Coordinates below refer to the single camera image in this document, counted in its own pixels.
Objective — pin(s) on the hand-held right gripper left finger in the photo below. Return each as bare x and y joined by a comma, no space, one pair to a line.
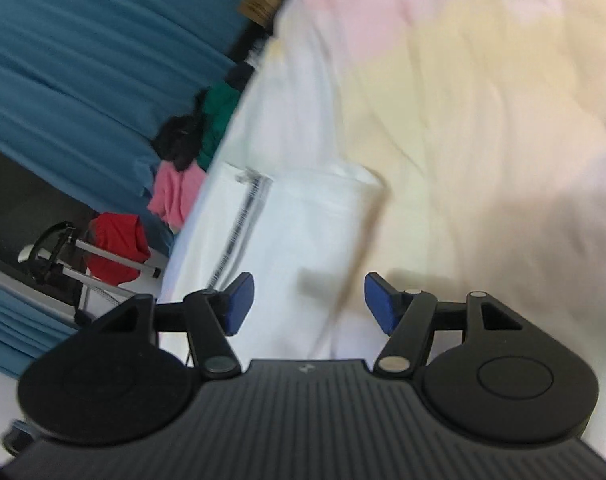
240,305

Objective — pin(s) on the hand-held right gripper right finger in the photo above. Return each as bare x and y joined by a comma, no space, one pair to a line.
378,305

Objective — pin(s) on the white garment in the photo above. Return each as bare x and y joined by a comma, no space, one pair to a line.
293,240

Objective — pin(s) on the pink garment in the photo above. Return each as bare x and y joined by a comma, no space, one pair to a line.
175,195

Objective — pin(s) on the red garment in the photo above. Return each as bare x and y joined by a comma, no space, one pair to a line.
115,247

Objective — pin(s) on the garment steamer stand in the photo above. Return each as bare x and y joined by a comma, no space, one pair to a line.
108,255

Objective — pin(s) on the black garment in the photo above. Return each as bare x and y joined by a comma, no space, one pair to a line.
180,135

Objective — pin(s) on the pastel bed sheet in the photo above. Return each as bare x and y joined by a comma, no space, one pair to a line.
483,110

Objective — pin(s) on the narrow blue curtain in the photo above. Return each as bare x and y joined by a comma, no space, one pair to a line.
13,320

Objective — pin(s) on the dark window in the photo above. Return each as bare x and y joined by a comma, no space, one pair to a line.
13,200

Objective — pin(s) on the wide blue curtain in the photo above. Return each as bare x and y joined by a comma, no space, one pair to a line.
83,35

